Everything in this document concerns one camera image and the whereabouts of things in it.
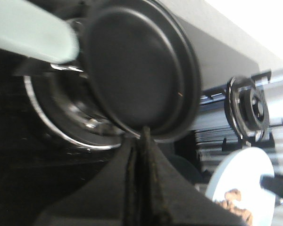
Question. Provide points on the black frying pan green handle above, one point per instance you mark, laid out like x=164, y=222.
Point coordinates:
x=140, y=65

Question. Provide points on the black burner under pan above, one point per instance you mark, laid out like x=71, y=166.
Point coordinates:
x=65, y=104

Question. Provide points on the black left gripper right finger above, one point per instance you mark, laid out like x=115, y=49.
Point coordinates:
x=273, y=184

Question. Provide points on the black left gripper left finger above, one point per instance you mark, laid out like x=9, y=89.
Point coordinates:
x=100, y=202

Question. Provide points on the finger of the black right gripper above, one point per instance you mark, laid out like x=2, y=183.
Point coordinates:
x=161, y=196

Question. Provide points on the black glass gas cooktop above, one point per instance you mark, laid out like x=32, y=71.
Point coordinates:
x=37, y=168

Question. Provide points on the black burner without pan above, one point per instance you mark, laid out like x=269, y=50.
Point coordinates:
x=246, y=109

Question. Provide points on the black grate without pan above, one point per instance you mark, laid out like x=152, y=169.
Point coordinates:
x=212, y=130

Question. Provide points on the brown meat pieces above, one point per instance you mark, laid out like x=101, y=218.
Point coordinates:
x=228, y=204

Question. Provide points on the light blue plate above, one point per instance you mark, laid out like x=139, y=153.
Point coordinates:
x=242, y=169

